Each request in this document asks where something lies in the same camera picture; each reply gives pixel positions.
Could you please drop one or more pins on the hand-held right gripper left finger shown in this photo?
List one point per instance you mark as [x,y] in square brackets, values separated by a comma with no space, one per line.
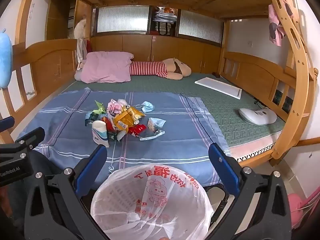
[91,167]

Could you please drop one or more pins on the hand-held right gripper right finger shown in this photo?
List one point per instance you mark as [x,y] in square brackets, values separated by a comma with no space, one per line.
[222,167]

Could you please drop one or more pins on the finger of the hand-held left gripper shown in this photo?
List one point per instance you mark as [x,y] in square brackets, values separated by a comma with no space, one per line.
[32,136]
[6,124]

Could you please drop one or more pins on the white ointment box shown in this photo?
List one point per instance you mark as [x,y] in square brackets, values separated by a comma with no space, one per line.
[100,135]

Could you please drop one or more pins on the white tissue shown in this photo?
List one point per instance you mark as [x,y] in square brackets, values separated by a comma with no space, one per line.
[121,135]

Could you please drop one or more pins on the red snack wrapper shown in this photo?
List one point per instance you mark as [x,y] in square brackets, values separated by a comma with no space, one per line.
[108,126]

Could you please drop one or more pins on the dark green packet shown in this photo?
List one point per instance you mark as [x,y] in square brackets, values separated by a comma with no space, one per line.
[90,121]

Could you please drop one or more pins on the light blue paper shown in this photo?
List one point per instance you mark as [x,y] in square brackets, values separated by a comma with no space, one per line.
[89,116]

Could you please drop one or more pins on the green origami paper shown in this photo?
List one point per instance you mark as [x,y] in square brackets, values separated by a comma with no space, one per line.
[98,108]

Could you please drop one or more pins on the yellow snack wrapper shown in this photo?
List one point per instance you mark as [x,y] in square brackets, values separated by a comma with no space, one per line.
[125,118]

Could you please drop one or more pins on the pink paper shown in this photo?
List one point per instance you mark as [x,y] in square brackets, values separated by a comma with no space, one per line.
[113,106]

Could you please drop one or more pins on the wastebasket with white plastic bag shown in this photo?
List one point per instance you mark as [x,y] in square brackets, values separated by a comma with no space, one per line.
[150,197]

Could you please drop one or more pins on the clear wrapper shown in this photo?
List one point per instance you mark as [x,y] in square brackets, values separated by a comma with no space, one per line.
[150,137]

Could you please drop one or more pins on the small clear blue-print packet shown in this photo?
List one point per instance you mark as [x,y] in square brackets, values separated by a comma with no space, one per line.
[156,123]

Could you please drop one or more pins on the white patterned mattress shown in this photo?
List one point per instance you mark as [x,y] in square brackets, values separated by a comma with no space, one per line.
[250,150]

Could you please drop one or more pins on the green patterned mat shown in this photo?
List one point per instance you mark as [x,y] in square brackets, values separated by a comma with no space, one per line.
[225,110]

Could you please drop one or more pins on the white koala face pillow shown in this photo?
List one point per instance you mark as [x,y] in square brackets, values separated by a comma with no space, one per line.
[257,116]

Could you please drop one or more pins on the blue plaid sheet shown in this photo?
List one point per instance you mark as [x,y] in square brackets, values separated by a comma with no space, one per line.
[162,145]

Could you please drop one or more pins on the blue plush toy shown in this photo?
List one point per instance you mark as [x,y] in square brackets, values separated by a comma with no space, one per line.
[5,60]

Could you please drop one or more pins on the grey small pillow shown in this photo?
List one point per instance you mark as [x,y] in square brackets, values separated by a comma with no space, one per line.
[78,74]

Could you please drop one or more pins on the white flat board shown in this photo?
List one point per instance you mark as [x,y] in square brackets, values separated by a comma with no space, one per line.
[217,86]

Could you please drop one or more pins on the pink plastic object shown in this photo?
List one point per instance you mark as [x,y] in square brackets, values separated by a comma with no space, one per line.
[297,210]

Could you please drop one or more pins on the white and red clothes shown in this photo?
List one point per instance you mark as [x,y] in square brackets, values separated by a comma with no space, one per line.
[82,50]

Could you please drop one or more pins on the pink pillow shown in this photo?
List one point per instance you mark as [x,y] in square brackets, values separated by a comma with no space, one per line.
[105,66]

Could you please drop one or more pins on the red striped plush toy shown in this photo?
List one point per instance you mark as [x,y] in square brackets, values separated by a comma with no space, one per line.
[150,68]

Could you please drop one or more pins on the wooden wardrobe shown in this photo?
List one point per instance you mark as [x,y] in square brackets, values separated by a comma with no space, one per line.
[57,17]

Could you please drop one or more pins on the wooden curved ladder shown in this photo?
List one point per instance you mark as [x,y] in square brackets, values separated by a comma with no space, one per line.
[302,80]

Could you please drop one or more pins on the ribbed glass window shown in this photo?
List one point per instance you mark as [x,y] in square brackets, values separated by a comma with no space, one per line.
[122,18]
[200,26]

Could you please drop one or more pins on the pink hanging cloth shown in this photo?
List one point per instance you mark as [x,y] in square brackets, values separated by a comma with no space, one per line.
[275,32]

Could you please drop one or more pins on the stacked bags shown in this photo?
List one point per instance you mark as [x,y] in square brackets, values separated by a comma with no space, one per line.
[163,21]

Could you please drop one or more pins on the wooden bunk bed frame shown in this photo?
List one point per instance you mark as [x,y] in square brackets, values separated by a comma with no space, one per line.
[50,60]

